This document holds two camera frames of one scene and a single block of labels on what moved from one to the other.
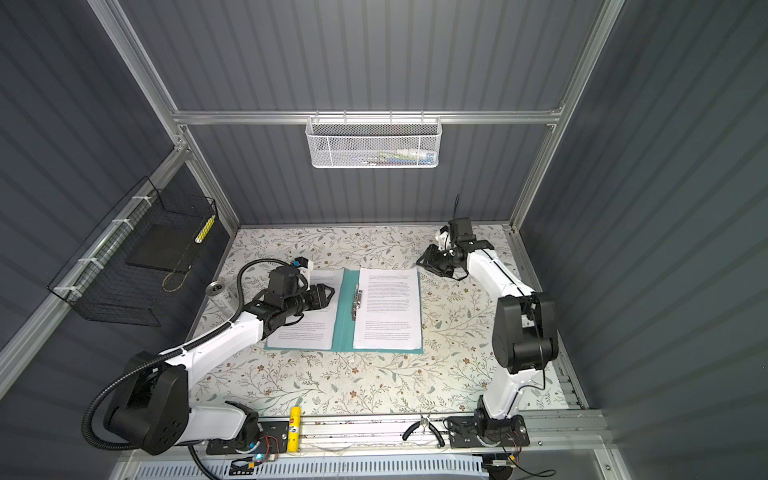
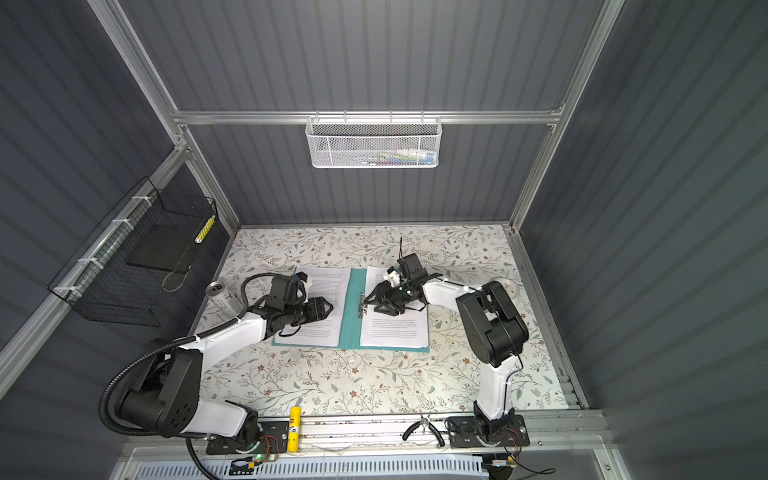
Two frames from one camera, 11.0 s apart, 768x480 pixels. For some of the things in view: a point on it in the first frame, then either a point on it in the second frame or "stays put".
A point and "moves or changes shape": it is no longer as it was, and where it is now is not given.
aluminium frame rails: x=584 y=428 stays put
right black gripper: x=430 y=263 → x=384 y=298
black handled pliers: x=423 y=421 stays put
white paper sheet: x=389 y=317 moves or changes shape
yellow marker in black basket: x=205 y=229 stays put
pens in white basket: x=400 y=157 stays put
